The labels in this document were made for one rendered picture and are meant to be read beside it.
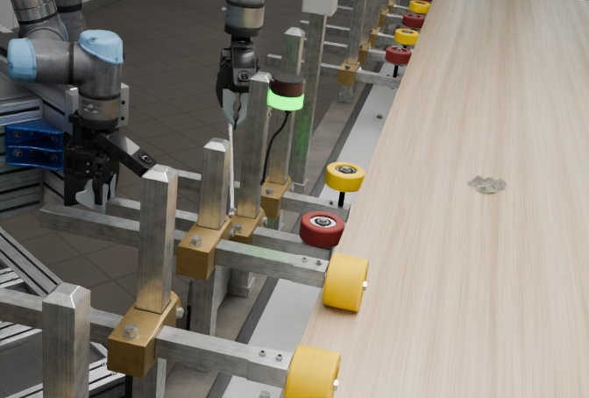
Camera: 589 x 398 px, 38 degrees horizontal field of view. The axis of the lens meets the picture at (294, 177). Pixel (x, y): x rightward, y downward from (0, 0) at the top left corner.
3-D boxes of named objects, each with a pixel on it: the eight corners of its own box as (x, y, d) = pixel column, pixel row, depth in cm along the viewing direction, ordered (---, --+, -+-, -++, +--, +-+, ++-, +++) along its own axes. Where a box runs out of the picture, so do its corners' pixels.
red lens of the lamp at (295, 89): (266, 92, 149) (267, 81, 148) (274, 82, 154) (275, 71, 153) (300, 98, 148) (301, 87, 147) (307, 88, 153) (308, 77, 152)
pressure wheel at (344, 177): (335, 228, 176) (343, 177, 172) (312, 211, 182) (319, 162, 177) (365, 221, 181) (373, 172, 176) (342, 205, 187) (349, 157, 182)
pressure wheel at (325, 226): (289, 279, 156) (296, 223, 151) (299, 259, 163) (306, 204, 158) (332, 288, 155) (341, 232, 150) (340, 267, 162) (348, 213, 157)
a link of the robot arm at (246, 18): (266, 10, 162) (223, 6, 160) (264, 33, 164) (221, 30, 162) (262, 0, 168) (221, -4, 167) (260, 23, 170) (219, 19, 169)
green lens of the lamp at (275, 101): (265, 106, 150) (266, 94, 149) (273, 95, 155) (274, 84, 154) (298, 112, 149) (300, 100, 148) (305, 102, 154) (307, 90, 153)
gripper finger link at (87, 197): (79, 215, 166) (80, 172, 162) (108, 221, 165) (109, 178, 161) (72, 222, 163) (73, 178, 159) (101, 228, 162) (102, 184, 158)
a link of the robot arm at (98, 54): (74, 25, 152) (124, 29, 154) (74, 84, 157) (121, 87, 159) (74, 39, 146) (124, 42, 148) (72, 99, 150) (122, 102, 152)
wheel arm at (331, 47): (283, 47, 299) (284, 35, 297) (285, 45, 302) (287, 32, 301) (407, 68, 292) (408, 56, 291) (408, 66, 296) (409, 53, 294)
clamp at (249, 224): (219, 255, 156) (221, 230, 154) (239, 223, 168) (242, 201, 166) (248, 261, 155) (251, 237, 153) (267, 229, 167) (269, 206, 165)
